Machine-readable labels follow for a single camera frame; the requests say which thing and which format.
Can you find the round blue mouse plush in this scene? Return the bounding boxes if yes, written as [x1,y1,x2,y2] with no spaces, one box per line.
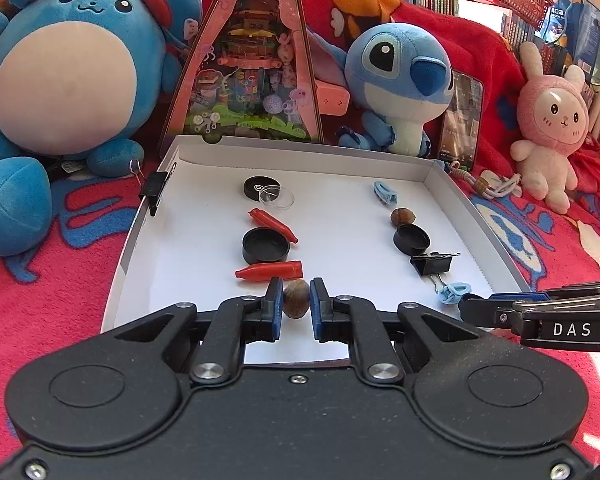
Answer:
[0,0,203,256]

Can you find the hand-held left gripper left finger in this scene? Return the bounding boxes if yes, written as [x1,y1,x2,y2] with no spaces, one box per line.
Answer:
[100,278,285,386]

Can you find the pink triangular toy box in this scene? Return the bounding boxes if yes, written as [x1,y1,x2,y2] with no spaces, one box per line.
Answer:
[157,0,351,146]

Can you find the red plastic cone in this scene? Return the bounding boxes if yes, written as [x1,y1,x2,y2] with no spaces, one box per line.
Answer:
[248,207,299,245]
[235,260,304,283]

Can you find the black smartphone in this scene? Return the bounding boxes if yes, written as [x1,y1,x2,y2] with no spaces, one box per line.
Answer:
[437,70,485,171]

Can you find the pink printed blanket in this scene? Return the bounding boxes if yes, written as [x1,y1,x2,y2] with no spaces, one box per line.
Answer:
[0,160,600,461]

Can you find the white lanyard cord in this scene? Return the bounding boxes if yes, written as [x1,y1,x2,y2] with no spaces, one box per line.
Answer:
[447,160,523,200]

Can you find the clear plastic lid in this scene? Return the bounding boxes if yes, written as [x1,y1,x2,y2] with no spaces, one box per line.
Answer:
[257,184,297,209]

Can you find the pink bunny plush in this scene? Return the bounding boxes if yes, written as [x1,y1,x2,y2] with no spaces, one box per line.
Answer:
[510,41,593,215]

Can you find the black plastic cap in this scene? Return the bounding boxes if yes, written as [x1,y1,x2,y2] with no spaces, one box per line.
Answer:
[393,223,431,256]
[241,227,291,264]

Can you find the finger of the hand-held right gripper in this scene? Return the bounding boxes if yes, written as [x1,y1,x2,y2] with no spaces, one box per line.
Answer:
[457,296,525,335]
[490,279,600,303]

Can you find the black binder clip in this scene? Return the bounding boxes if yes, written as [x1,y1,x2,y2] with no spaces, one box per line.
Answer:
[130,157,178,217]
[410,251,462,291]

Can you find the blue packages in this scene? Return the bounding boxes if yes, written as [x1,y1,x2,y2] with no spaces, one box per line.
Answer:
[535,0,600,78]

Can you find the red plush blanket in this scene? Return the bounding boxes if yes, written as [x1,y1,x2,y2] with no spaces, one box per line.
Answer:
[130,0,536,176]

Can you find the white cardboard box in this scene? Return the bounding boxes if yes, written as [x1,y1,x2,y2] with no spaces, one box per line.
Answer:
[101,134,533,366]

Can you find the black dimpled lid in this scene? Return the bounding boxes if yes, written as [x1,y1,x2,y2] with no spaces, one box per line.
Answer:
[243,175,281,200]

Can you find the blue alien plush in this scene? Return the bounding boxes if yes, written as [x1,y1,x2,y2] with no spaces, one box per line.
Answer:
[307,20,455,157]

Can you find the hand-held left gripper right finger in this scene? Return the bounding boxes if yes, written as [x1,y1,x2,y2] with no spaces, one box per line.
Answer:
[310,278,483,386]

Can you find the light blue plastic clip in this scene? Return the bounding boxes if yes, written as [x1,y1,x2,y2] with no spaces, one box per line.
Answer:
[437,281,473,306]
[372,180,398,206]

